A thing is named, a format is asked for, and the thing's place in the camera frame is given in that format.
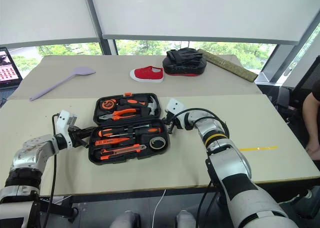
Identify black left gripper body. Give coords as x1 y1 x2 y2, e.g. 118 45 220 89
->
66 126 89 149

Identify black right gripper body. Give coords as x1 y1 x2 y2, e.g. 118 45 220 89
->
165 111 186 134

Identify long orange black screwdriver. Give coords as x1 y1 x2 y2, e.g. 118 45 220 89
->
113 126 163 139

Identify grey tape roll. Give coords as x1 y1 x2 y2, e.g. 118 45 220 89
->
148 135 168 151

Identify orange tester pen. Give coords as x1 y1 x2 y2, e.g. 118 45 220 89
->
94 136 132 147

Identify orange black utility knife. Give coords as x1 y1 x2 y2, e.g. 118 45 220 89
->
99 143 148 161

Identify black plastic tool case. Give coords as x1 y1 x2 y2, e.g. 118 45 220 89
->
87 92 172 167

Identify orange black tape measure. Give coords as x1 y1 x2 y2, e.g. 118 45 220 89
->
100 98 119 111

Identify red canvas shoe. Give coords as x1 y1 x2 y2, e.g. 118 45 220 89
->
129 65 165 84

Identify black red boxing pad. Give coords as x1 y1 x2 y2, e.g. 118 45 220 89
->
162 47 208 77

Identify purple silicone spatula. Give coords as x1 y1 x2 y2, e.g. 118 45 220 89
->
28 66 97 102

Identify olive rolled mat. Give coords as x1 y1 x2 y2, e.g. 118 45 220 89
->
203 50 259 83

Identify yellow tape strip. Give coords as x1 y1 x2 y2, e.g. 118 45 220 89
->
239 145 279 152

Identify grey rounded robot foot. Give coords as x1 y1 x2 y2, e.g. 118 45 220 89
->
175 209 197 228
109 210 141 228

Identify open laptop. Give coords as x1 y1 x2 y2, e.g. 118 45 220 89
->
0 46 24 89

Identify white roller blind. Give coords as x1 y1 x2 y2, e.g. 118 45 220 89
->
88 0 320 46
0 0 103 49

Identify person in black shirt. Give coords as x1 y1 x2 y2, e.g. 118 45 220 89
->
301 78 320 162

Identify black office chair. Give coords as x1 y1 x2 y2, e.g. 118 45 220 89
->
274 62 320 125

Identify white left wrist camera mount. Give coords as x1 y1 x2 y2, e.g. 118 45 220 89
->
55 109 79 149

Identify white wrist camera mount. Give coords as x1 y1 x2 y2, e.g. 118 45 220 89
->
164 97 191 130
55 109 79 149

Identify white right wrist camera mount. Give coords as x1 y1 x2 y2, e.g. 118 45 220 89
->
164 97 191 130

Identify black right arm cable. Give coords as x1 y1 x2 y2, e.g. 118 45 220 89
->
171 107 230 139

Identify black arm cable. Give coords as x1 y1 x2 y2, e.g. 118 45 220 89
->
171 107 230 139
41 113 63 228

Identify claw hammer orange black handle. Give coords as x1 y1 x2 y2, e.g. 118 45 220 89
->
119 95 159 117

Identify orange handled pliers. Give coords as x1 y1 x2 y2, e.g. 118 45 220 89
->
97 107 140 122

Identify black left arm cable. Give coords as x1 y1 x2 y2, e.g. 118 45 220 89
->
41 113 63 228

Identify black table frame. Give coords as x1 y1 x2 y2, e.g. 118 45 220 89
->
37 185 226 220

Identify white cable under table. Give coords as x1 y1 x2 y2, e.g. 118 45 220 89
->
152 188 167 228

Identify grey window frame post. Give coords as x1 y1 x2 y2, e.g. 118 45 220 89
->
82 0 119 56

